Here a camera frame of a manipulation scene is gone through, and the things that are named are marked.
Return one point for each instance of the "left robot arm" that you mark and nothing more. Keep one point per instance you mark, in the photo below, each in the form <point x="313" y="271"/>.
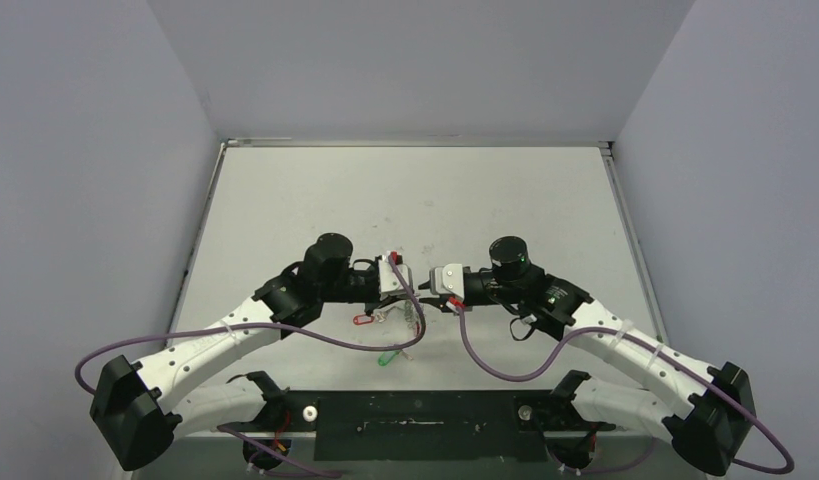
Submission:
<point x="142" y="406"/>

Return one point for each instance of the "key with red tag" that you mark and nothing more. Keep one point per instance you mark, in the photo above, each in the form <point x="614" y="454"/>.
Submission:
<point x="370" y="318"/>

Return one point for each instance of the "key with green tag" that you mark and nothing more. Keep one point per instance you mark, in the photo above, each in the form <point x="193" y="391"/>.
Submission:
<point x="388" y="357"/>

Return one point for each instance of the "aluminium front rail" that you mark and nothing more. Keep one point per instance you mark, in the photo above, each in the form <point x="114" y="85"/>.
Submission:
<point x="592" y="403"/>

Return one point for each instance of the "metal keyring with red handle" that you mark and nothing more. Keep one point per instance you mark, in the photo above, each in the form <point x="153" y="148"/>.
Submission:
<point x="408" y="327"/>

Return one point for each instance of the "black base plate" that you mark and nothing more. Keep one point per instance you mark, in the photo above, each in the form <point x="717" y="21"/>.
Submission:
<point x="425" y="425"/>

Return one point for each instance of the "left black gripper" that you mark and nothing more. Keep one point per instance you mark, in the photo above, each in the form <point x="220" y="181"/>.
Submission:
<point x="370" y="307"/>

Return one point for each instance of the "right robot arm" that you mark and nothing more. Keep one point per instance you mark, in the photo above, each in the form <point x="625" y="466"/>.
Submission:
<point x="573" y="317"/>

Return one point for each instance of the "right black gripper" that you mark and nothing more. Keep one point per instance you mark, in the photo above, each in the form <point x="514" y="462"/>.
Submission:
<point x="470" y="288"/>

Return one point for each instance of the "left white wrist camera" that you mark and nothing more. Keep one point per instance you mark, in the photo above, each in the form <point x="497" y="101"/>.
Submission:
<point x="393" y="276"/>

